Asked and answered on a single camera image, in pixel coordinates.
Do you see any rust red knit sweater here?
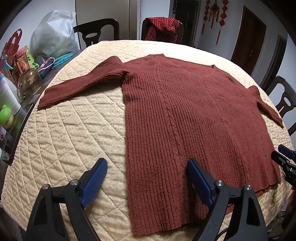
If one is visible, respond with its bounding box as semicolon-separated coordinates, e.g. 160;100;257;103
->
38;54;283;235

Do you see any dark wooden chair right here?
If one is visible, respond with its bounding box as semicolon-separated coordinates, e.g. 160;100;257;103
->
265;75;296;136

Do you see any dark wooden chair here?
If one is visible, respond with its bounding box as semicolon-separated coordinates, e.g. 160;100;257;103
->
73;18;119;47
140;17;185;45
265;75;296;136

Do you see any green toy bottle cap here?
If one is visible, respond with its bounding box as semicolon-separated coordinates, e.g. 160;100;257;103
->
0;105;14;130

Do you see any dark wooden door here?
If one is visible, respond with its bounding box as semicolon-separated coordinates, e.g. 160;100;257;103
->
231;6;266;75

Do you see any white bottle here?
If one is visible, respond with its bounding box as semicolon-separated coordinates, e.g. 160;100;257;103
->
0;72;21;115

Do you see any glass jar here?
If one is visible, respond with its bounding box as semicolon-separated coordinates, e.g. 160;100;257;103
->
17;68;43;100

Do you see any green patterned package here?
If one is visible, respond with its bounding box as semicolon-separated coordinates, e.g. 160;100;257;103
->
25;45;39;69

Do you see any red Chinese knot decoration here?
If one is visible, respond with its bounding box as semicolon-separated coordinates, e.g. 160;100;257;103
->
201;0;229;45

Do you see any teal knitted item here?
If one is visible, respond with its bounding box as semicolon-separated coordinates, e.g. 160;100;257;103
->
52;52;75;69

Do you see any red gift bag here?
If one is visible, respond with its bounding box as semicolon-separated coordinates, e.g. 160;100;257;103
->
2;29;23;57

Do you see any red checkered garment on chair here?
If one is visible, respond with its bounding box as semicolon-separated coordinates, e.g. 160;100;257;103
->
144;16;181;43

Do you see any white plastic bag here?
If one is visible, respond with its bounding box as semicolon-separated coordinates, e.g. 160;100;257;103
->
29;10;79;64

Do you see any dark wooden chair middle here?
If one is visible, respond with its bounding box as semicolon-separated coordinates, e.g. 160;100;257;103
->
140;17;185;45

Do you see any dark wooden chair left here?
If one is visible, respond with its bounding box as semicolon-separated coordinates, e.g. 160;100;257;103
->
73;18;119;47

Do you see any grey wardrobe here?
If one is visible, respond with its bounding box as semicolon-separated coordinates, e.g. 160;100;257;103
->
75;0;141;40

